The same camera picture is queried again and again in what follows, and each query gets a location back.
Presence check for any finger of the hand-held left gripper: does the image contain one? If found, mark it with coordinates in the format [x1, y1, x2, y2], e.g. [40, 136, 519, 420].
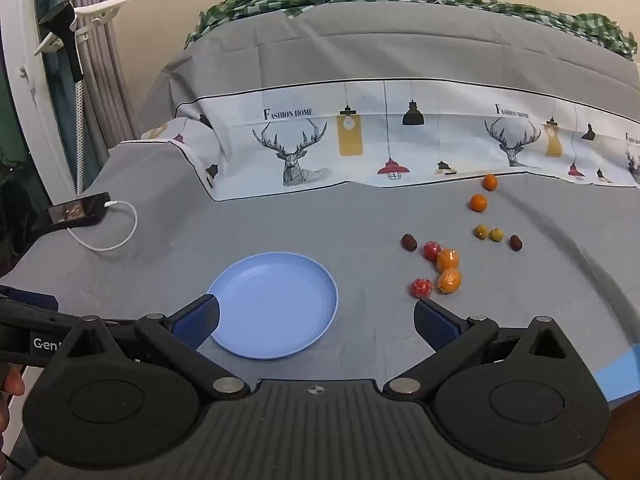
[0, 285, 59, 312]

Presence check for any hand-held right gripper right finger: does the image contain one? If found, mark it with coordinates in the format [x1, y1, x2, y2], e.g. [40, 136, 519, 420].
[383, 297, 584, 399]

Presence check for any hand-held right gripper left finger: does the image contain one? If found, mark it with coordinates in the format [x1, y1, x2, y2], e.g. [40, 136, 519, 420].
[47, 294, 252, 402]

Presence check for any light blue plate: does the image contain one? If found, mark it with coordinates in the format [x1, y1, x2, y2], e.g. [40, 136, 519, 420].
[206, 252, 339, 360]

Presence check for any person's left hand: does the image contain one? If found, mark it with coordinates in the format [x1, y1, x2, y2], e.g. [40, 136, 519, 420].
[0, 363, 26, 436]

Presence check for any black smartphone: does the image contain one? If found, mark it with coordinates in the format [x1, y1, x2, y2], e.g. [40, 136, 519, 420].
[47, 192, 112, 228]

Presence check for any grey bed sheet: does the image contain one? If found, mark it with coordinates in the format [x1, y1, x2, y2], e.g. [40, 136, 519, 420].
[0, 140, 640, 411]

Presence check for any white speckled pole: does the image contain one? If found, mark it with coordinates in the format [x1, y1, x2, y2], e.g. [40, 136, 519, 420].
[74, 80, 85, 196]

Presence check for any blue tape strip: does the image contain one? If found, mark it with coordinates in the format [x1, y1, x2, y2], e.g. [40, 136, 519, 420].
[595, 344, 640, 402]

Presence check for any teal curtain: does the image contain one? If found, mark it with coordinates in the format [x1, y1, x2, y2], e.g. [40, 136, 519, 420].
[32, 0, 101, 191]

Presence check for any grey curtain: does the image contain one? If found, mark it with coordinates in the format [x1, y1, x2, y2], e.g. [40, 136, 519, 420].
[60, 0, 139, 181]

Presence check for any black handheld device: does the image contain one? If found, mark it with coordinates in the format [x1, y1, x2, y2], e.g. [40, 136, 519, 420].
[39, 2, 85, 83]

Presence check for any grey deer-print quilt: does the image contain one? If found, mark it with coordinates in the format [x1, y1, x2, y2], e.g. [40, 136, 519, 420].
[102, 0, 640, 203]

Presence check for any white plastic rack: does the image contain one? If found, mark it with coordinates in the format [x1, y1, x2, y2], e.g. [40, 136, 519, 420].
[34, 0, 134, 56]

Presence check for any green checkered cloth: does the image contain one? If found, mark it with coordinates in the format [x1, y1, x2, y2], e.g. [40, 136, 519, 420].
[185, 0, 639, 64]

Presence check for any white charging cable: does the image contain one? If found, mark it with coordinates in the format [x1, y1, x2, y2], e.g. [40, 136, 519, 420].
[67, 200, 139, 252]

